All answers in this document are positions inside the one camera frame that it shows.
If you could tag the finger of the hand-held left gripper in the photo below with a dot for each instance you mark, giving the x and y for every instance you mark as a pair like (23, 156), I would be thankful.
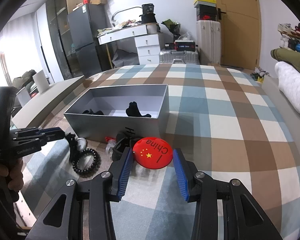
(50, 130)
(53, 137)

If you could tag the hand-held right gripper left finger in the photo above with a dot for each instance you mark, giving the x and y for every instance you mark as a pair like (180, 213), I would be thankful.
(123, 177)

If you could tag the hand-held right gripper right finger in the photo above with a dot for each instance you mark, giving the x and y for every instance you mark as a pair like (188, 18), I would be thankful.
(182, 177)

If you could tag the black slim hair clip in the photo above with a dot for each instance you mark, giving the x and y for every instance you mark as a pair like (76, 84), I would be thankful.
(73, 150)

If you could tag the red round badge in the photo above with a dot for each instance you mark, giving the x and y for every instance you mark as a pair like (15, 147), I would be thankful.
(152, 152)

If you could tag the black fabric hair band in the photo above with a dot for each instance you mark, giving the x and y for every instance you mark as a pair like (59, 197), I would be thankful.
(93, 112)

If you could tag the silver cardboard box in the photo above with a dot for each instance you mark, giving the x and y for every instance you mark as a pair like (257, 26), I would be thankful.
(125, 127)

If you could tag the black claw hair clip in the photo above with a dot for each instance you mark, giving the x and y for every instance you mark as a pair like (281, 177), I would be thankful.
(134, 110)

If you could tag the person's left hand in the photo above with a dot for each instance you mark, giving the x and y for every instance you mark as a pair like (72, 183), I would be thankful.
(13, 177)

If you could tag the white round compact mirror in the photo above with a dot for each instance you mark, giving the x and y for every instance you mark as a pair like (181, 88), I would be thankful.
(82, 143)

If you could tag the white paper box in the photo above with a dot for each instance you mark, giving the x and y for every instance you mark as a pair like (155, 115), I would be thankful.
(41, 81)
(23, 97)

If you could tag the green jacket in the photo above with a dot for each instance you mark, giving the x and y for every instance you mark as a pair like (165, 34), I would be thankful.
(22, 80)

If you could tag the checked bed cover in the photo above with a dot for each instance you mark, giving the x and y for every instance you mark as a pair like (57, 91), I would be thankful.
(227, 130)

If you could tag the glass door cabinet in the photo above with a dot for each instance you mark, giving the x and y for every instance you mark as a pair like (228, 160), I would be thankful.
(58, 35)

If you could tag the dark grey fridge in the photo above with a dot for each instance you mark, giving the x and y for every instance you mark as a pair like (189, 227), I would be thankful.
(83, 40)

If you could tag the dark bag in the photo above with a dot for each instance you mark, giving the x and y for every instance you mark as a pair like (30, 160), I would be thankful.
(125, 58)

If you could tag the silver suitcase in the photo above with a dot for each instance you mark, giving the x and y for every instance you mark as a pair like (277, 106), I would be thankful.
(178, 57)

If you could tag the clutter of small cosmetics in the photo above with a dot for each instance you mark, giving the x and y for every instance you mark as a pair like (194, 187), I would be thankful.
(120, 27)

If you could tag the shoes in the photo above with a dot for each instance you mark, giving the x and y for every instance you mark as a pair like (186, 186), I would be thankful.
(260, 75)

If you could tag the white dressing table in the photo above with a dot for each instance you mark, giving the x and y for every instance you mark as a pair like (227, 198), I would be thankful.
(148, 47)

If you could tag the black and red box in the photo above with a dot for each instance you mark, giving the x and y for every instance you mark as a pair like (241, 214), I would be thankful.
(185, 46)

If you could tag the small black box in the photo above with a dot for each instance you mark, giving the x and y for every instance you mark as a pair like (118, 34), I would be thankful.
(169, 46)

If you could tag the white suitcase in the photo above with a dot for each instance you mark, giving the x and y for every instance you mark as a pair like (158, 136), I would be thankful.
(208, 42)

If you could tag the white rolled blanket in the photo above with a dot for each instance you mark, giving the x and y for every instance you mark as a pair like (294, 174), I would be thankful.
(295, 90)

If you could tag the white bucket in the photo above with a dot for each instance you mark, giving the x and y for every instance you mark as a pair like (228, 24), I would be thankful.
(152, 28)

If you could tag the dark green bouquet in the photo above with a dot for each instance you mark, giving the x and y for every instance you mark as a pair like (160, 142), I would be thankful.
(172, 27)

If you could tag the black bag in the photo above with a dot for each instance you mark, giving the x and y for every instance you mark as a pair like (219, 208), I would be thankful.
(148, 15)

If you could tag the wooden door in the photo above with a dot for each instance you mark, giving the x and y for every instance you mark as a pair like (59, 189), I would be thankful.
(240, 30)

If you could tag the olive green rolled blanket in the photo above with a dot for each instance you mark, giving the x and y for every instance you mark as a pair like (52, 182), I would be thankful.
(292, 57)

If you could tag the black shoe box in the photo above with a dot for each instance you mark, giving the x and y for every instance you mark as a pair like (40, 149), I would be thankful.
(206, 13)

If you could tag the yellow shoe box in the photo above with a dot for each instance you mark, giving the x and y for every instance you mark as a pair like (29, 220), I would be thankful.
(205, 2)

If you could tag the shoe rack with shoes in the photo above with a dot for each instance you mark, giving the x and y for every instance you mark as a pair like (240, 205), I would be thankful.
(295, 33)

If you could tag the beige padded bed frame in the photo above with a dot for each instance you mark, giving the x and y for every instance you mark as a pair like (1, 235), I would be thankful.
(270, 90)
(45, 97)

